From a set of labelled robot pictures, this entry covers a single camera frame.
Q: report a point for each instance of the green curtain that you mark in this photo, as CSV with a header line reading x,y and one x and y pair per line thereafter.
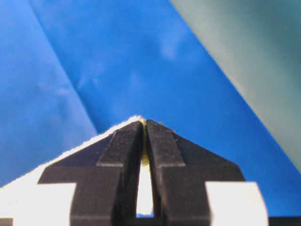
x,y
257,44

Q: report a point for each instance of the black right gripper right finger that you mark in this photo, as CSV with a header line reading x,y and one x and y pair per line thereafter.
x,y
195,187

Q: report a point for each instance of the blue table cloth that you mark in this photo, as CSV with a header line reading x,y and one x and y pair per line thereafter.
x,y
71,69

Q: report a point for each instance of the yellow checked towel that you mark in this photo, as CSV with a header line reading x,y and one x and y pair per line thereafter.
x,y
70,150

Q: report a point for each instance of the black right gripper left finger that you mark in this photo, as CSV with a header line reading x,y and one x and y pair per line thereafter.
x,y
85,188

